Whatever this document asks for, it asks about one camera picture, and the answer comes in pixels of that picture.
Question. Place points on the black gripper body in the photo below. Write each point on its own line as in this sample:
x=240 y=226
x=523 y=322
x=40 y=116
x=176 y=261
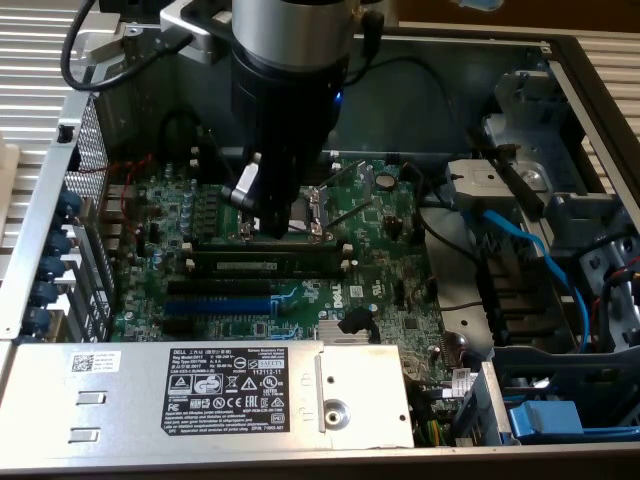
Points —
x=290 y=100

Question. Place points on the RAM stick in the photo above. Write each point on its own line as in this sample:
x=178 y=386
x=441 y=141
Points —
x=300 y=262

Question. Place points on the black RAM slot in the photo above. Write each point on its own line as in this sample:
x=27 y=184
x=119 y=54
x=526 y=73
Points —
x=225 y=245
x=215 y=155
x=215 y=175
x=187 y=264

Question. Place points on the CPU socket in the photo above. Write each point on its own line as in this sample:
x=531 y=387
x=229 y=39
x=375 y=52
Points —
x=300 y=212

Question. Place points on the socket locking lever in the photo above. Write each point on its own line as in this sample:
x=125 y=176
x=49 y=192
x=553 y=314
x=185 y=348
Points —
x=350 y=212

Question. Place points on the metal socket cover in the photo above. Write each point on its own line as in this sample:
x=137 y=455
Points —
x=365 y=180

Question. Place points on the long black expansion slot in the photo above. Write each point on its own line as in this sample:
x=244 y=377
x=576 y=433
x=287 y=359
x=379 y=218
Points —
x=220 y=289

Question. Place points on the green motherboard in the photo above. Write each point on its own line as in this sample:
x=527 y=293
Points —
x=380 y=250

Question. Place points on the coin cell battery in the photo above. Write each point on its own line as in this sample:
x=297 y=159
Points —
x=384 y=181

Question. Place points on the blue expansion slot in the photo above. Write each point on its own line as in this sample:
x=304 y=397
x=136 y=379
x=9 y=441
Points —
x=220 y=306

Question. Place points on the silver chipset heatsink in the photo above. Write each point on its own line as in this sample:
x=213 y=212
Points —
x=330 y=334

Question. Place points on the open PC case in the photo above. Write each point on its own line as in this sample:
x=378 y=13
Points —
x=425 y=115

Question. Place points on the short black expansion slot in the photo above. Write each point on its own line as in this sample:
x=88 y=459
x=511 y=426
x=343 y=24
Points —
x=177 y=326

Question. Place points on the blue card retention tab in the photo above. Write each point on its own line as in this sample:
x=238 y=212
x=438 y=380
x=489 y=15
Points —
x=67 y=202
x=57 y=242
x=50 y=267
x=44 y=292
x=36 y=317

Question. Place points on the black plastic strut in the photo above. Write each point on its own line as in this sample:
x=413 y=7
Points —
x=520 y=182

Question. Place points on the silver power supply unit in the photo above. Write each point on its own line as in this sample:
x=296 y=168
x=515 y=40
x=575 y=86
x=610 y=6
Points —
x=125 y=400

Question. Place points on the silver disk bay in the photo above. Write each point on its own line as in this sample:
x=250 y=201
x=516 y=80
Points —
x=550 y=150

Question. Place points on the dark plastic drive caddy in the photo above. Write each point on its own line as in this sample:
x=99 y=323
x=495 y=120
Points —
x=575 y=370

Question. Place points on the blue plastic latch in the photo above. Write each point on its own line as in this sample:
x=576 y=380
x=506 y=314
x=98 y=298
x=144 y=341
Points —
x=545 y=420

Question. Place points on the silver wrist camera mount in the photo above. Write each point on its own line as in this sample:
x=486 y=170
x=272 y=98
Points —
x=200 y=40

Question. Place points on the aluminium corner bracket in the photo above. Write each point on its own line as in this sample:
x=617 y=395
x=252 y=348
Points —
x=100 y=45

